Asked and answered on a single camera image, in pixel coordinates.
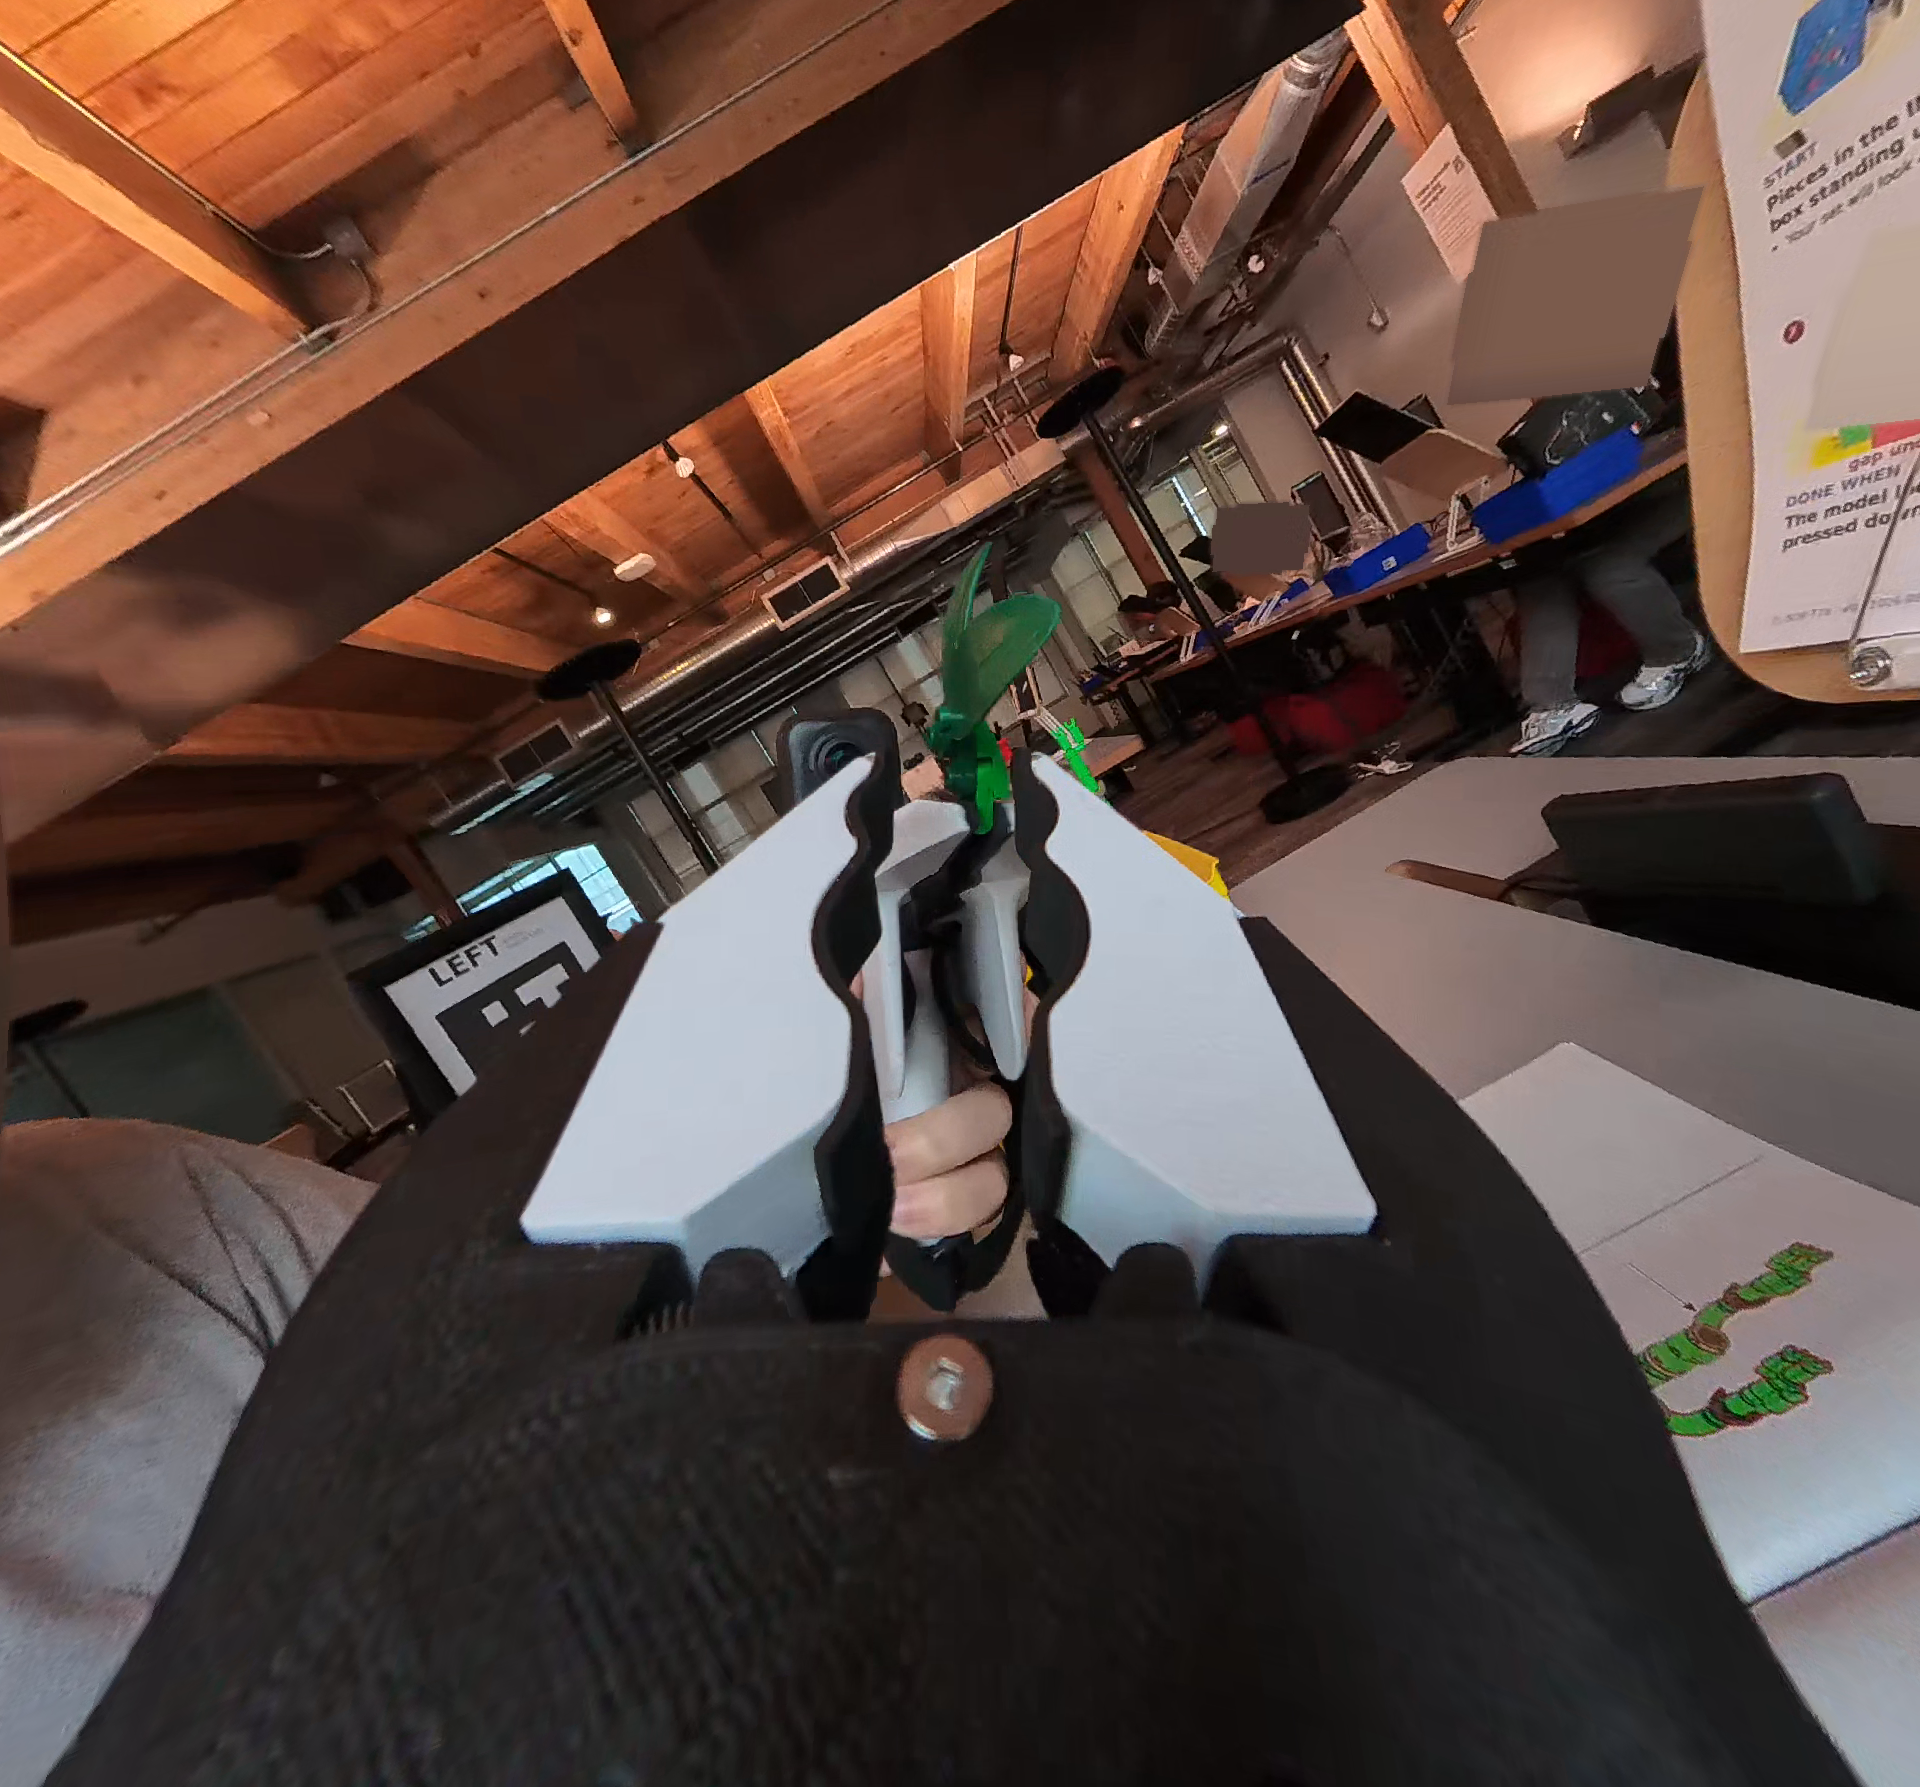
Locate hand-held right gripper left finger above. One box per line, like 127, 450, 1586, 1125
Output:
522, 762, 899, 1278

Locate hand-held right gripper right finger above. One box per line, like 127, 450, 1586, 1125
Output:
1014, 756, 1376, 1256

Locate green lego plant piece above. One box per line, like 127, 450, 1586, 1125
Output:
922, 541, 1061, 836

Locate lego instruction booklet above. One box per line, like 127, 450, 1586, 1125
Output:
1461, 1042, 1920, 1609

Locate person's left hand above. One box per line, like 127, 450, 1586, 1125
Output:
885, 1082, 1011, 1244

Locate black floor lamp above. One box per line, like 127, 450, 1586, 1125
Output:
1035, 369, 1343, 830
536, 645, 714, 882

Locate red bag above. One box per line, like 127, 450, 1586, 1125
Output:
1230, 663, 1407, 770

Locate long work table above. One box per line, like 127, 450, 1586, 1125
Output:
1109, 445, 1690, 685

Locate small blue storage bin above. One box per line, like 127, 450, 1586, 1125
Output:
1328, 527, 1444, 600

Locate black padded case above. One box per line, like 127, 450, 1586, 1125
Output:
1542, 770, 1885, 908

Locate person in grey chicken shirt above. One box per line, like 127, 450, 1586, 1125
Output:
0, 1119, 380, 1787

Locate large blue storage bin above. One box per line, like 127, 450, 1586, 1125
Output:
1474, 429, 1647, 544

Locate wooden clipboard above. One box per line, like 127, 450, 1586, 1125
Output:
1668, 62, 1920, 705

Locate white hanging sign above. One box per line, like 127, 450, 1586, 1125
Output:
1401, 125, 1503, 279

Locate white instruction sheet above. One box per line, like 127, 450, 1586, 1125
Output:
1695, 0, 1920, 656

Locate silver ventilation duct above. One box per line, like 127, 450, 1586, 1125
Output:
1145, 33, 1351, 356
600, 527, 1082, 753

